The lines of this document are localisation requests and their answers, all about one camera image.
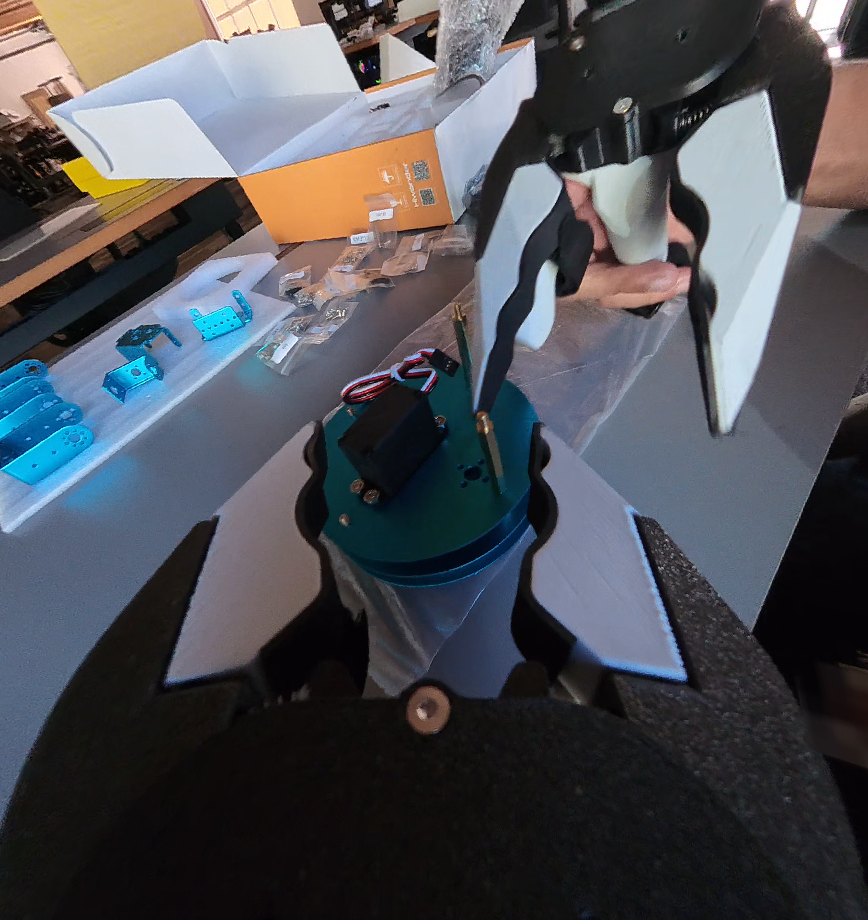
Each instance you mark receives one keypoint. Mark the small blue angled bracket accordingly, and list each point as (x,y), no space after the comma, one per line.
(132,377)

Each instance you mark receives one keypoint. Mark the white foam tray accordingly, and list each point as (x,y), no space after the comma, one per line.
(82,460)

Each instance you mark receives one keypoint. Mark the clear plastic bag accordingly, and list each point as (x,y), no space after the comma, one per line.
(599,374)

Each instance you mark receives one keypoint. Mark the yellow partition panel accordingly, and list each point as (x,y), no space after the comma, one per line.
(118,43)

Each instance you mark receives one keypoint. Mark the black servo motor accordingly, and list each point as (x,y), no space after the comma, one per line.
(391,445)

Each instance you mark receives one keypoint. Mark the pile of small screw bags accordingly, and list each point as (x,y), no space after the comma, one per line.
(333,287)

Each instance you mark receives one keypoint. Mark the person's right hand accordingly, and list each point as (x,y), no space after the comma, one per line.
(628,284)

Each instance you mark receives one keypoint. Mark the blue round turntable base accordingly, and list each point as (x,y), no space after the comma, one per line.
(434,525)

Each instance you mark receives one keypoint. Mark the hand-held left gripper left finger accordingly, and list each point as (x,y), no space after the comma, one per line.
(254,575)

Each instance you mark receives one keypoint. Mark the orange cardboard box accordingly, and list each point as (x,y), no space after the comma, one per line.
(333,194)

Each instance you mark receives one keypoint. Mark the grey desk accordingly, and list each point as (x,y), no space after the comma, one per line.
(728,503)

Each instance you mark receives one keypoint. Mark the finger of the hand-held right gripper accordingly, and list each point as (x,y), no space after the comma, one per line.
(506,230)
(750,237)

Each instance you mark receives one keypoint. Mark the brass standoff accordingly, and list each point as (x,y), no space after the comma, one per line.
(464,352)
(493,453)

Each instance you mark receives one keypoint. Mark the blue metal bracket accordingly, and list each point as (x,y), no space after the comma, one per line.
(39,431)

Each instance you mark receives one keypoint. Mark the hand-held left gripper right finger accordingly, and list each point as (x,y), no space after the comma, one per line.
(606,582)

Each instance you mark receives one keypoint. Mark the bubble wrap bag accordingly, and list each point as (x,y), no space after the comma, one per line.
(470,43)

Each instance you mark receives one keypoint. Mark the yellow box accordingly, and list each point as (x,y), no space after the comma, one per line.
(96,180)

